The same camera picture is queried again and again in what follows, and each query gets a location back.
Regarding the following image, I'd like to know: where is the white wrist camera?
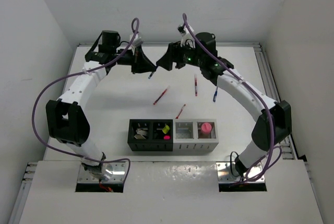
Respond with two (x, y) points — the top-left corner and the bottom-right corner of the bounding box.
(177, 24), (194, 46)
(130, 32), (144, 49)

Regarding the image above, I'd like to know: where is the small red gel pen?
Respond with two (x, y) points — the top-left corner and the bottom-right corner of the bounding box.
(175, 104), (186, 119)

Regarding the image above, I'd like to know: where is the dark red gel pen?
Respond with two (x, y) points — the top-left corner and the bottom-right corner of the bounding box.
(194, 74), (198, 97)

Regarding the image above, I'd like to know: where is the white staple box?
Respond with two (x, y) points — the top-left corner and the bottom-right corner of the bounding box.
(136, 128), (148, 136)

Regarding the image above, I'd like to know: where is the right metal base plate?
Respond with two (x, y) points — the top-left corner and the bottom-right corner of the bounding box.
(216, 162), (265, 185)

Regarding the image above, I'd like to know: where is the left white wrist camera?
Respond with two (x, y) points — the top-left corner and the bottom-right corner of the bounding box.
(130, 32), (144, 49)

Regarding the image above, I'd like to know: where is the grey two-slot container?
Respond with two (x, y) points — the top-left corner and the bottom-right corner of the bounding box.
(173, 119), (219, 152)

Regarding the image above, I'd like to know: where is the yellow black highlighter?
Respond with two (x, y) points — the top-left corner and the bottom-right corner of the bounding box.
(162, 125), (170, 134)

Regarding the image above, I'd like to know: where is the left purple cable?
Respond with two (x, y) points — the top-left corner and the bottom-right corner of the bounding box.
(31, 17), (140, 183)

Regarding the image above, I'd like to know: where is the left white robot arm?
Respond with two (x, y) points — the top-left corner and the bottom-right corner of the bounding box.
(46, 30), (156, 179)

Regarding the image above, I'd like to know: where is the pink tape roll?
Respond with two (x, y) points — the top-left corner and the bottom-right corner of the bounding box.
(199, 122), (212, 138)

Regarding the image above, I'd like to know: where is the metal base plate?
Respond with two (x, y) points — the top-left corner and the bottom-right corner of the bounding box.
(77, 162), (126, 184)
(216, 162), (265, 185)

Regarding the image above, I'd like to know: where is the red refill pen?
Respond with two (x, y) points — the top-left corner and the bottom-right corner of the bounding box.
(153, 86), (170, 105)

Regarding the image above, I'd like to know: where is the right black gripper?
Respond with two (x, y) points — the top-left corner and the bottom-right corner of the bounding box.
(157, 38), (204, 71)

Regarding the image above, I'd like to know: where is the purple cable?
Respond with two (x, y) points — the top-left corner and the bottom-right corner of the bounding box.
(31, 17), (140, 183)
(182, 13), (283, 183)

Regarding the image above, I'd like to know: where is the pink staple box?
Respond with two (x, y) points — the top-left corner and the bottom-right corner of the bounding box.
(134, 134), (147, 140)

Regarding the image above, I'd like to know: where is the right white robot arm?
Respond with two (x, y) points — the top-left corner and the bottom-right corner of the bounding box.
(156, 32), (292, 176)

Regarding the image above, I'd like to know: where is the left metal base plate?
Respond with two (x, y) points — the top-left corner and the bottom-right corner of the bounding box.
(77, 162), (126, 184)

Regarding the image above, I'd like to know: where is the black two-slot container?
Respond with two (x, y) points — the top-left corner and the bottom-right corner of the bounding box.
(127, 119), (173, 151)

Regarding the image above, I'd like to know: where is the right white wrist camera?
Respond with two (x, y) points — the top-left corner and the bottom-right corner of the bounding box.
(177, 24), (194, 46)

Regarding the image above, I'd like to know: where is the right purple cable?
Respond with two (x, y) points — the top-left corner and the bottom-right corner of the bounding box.
(182, 13), (283, 183)

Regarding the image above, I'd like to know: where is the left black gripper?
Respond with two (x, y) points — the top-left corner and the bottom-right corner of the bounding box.
(111, 44), (156, 74)

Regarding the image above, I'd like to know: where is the blue gel pen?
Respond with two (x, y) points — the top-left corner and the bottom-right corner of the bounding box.
(212, 86), (218, 103)

